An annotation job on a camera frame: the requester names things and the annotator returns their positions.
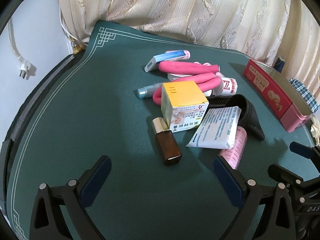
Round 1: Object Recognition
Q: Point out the pink hair roller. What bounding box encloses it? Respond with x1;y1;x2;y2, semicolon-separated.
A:
219;126;247;170
165;50;190;61

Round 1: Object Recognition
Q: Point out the yellow white medicine box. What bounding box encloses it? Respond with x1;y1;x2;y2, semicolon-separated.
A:
161;81;209;133

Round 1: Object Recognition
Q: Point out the blue plaid cloth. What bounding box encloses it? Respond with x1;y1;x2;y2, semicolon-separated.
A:
289;78;319;114

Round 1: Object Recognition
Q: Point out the red pink tin box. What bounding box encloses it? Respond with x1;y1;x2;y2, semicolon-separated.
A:
244;59;313;133

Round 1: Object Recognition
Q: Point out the white wet wipe packet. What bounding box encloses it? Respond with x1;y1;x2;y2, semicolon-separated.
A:
186;106;241;150

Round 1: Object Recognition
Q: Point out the white red label bottle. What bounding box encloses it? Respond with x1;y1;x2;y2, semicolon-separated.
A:
213;77;238;96

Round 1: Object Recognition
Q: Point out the green table mat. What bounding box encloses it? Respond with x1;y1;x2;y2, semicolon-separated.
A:
7;21;318;239

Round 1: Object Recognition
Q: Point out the brown glass bottle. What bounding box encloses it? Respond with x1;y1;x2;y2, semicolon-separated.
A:
152;117;182;166

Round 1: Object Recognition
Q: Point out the cream patterned curtain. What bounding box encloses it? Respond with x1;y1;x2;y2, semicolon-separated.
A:
59;0;319;98

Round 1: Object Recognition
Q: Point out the long pink foam curler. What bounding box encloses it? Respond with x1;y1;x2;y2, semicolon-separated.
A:
158;61;220;75

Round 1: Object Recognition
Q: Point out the pale blue tube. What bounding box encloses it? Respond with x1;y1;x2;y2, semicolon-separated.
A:
137;82;162;99

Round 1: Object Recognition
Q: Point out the blue white medicine box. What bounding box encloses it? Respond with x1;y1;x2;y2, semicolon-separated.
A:
144;50;186;72

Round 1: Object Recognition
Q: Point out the white power plug cable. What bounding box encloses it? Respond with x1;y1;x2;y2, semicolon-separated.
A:
7;19;37;80

